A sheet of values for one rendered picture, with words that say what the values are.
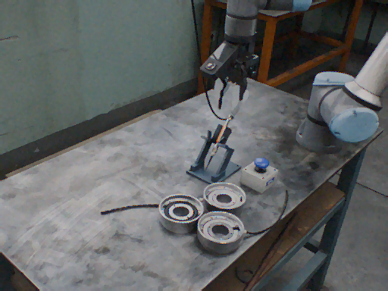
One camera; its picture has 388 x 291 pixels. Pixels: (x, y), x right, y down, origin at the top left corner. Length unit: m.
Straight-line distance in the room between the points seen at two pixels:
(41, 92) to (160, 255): 1.81
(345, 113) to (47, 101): 1.87
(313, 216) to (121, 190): 0.70
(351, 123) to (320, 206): 0.47
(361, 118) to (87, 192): 0.73
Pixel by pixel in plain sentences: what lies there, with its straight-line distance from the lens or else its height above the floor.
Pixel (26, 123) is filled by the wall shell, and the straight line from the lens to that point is 2.70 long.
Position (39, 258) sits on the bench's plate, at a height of 0.80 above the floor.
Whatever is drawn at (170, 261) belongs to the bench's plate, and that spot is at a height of 0.80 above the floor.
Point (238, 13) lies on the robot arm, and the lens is 1.09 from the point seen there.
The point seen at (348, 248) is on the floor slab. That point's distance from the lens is 2.37.
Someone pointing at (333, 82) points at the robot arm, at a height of 1.03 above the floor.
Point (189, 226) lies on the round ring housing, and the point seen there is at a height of 0.83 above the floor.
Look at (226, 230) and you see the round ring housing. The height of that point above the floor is 0.82.
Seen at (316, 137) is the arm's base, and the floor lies 0.85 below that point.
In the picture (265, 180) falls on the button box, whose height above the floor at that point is 0.84.
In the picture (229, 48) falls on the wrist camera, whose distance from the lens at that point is 1.12.
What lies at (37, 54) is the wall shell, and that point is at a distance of 2.59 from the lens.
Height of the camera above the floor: 1.52
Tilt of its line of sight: 32 degrees down
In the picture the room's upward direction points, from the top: 4 degrees clockwise
